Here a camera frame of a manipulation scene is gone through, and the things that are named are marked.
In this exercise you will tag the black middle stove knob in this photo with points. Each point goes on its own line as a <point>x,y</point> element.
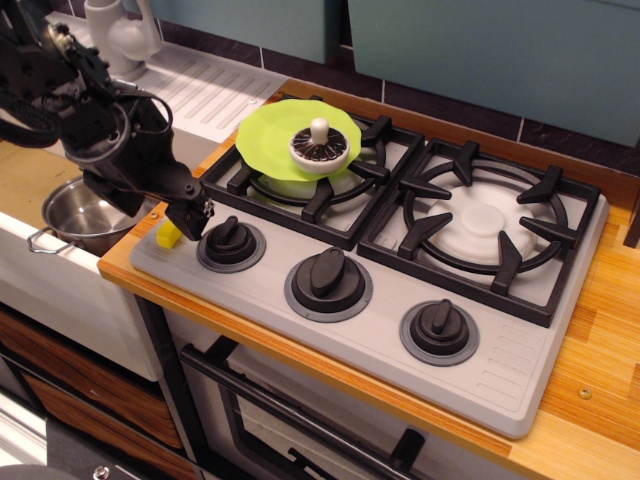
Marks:
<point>329,287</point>

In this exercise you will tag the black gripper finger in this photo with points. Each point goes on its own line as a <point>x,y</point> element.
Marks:
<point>125,194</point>
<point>190,217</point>

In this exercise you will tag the black right burner grate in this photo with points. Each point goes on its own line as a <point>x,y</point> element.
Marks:
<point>562,212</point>

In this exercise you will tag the black stove knob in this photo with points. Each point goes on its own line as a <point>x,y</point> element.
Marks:
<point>231,247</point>
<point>439,333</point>
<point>329,287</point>

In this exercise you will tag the white left burner cap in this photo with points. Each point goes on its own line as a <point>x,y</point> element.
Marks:
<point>344,184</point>

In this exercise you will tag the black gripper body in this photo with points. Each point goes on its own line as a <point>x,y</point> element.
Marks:
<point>142,149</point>

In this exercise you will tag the toy oven door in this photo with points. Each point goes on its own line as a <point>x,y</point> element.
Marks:
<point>291,426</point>

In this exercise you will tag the grey toy stove top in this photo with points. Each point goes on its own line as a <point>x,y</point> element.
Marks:
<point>499,387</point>

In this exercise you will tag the white toy sink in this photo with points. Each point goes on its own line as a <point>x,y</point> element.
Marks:
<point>60,286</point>

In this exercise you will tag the black burner grate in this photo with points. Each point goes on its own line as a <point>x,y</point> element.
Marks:
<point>562,212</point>
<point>385,150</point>

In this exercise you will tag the white right burner cap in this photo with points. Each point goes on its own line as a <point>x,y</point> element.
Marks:
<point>479,214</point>

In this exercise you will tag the black left stove knob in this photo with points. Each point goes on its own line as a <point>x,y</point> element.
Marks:
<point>231,247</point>

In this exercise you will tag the black left burner grate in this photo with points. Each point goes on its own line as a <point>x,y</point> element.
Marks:
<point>385,150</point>

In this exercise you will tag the stainless steel pot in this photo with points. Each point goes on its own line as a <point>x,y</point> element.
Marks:
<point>80,218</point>

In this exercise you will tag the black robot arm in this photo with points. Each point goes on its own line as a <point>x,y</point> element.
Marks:
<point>54,90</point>

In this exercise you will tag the wooden drawer front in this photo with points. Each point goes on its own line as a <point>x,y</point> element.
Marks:
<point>119,391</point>

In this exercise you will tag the black right stove knob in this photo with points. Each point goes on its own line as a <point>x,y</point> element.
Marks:
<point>439,333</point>

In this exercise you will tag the white burner cap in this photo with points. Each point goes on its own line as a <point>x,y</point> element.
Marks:
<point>344,184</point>
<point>479,214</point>

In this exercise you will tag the grey toy faucet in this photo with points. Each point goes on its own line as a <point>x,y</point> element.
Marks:
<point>125,44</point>

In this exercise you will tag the white brown toy mushroom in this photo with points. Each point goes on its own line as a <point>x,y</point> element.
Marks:
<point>319,149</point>

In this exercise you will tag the yellow toy fry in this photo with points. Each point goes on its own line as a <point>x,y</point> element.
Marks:
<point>168,235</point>

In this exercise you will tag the lime green plastic plate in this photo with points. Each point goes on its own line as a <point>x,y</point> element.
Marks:
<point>264,138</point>

